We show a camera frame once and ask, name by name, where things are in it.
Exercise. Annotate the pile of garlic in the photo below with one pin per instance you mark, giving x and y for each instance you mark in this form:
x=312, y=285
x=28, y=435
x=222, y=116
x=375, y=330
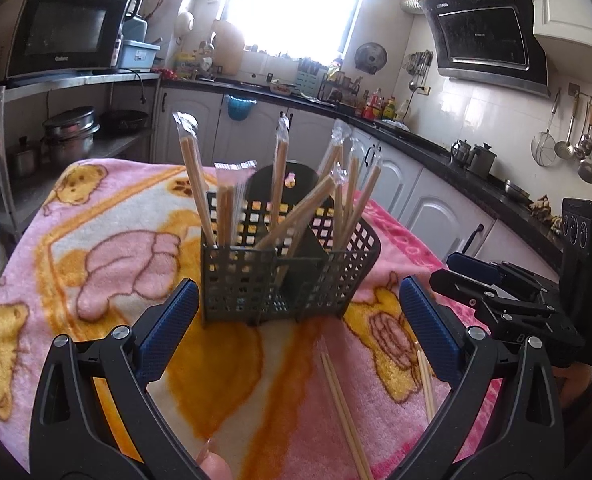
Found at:
x=545, y=210

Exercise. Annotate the steel teapot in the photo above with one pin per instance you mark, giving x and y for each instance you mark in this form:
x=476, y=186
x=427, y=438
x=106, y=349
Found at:
x=460, y=152

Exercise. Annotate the black plastic utensil holder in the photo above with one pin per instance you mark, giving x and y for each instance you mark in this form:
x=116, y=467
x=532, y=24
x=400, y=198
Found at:
x=235, y=280

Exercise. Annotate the wall power outlet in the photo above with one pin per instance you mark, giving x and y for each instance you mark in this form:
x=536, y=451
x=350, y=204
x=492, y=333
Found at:
x=424, y=91

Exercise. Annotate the row of hanging kitchen utensils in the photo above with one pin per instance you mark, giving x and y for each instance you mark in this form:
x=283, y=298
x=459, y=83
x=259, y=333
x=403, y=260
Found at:
x=586, y=165

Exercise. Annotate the person's left hand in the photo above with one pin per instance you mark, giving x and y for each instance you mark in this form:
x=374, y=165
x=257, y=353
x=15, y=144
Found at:
x=215, y=467

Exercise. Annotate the grey metal kettle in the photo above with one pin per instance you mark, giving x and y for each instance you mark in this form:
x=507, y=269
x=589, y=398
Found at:
x=482, y=161

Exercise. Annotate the black spice rack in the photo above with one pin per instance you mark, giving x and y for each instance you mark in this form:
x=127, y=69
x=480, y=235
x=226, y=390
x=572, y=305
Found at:
x=341, y=91

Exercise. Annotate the cluster of condiment bottles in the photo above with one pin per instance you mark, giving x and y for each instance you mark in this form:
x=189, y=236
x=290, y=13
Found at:
x=383, y=107

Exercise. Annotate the black range hood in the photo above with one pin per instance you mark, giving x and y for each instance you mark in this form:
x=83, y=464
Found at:
x=481, y=35

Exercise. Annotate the pink cartoon printed blanket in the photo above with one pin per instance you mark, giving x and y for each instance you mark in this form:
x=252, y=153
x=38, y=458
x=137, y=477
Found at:
x=100, y=210

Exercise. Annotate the wrapped bamboo chopstick pair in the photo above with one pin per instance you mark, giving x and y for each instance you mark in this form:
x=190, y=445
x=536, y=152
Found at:
x=427, y=390
x=343, y=410

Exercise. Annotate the steel bowl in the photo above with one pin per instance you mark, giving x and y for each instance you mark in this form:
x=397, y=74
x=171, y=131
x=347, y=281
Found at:
x=517, y=189

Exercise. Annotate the pale blue container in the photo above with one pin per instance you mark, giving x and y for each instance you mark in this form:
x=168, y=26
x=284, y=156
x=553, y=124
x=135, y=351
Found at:
x=135, y=29

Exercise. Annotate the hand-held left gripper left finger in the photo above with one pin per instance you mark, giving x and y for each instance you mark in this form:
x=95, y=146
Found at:
x=168, y=325

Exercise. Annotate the silver exhaust duct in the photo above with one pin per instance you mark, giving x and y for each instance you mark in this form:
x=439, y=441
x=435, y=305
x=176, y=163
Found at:
x=411, y=6

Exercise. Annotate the black wok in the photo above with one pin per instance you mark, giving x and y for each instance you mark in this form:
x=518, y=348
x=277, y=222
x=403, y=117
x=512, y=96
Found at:
x=123, y=121

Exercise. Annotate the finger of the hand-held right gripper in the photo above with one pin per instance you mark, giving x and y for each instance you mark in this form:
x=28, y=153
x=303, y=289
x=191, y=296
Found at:
x=476, y=269
x=466, y=292

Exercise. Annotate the cluster of chopsticks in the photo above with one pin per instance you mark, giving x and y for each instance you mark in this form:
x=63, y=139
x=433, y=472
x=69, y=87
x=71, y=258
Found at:
x=278, y=170

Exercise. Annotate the hanging utensil rack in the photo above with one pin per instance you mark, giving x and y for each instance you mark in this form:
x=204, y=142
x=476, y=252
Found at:
x=418, y=65

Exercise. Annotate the black microwave oven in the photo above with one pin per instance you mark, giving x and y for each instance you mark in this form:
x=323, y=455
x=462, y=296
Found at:
x=65, y=30

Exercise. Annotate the blue plastic storage box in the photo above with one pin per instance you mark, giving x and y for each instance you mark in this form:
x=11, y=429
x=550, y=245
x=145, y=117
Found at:
x=138, y=55

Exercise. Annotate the small steel pot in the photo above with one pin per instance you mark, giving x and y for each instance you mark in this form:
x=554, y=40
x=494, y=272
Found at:
x=23, y=160

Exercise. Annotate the grey shelf rack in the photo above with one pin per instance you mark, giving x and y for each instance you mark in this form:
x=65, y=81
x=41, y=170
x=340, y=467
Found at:
x=75, y=80

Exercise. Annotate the teal knife block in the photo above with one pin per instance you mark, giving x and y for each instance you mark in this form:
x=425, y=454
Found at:
x=307, y=80

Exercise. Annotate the person's right hand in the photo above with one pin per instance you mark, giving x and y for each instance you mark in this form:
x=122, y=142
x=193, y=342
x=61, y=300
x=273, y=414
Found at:
x=573, y=387

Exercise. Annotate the white kitchen base cabinets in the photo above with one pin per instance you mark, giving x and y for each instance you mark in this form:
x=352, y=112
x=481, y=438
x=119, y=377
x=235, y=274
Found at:
x=441, y=200

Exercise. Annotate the kitchen window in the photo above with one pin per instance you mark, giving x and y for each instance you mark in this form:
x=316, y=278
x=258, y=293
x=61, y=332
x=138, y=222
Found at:
x=296, y=5

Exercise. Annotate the stack of steel pots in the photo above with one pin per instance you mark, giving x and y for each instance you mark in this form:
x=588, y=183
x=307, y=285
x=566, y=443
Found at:
x=70, y=135

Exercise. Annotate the blue hanging bin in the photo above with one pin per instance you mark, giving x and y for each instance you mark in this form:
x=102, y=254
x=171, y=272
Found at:
x=240, y=109

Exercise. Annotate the wooden cutting board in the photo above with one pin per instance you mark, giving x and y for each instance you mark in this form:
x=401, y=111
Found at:
x=227, y=50

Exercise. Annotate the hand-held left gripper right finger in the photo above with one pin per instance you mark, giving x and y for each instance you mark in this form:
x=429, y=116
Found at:
x=428, y=325

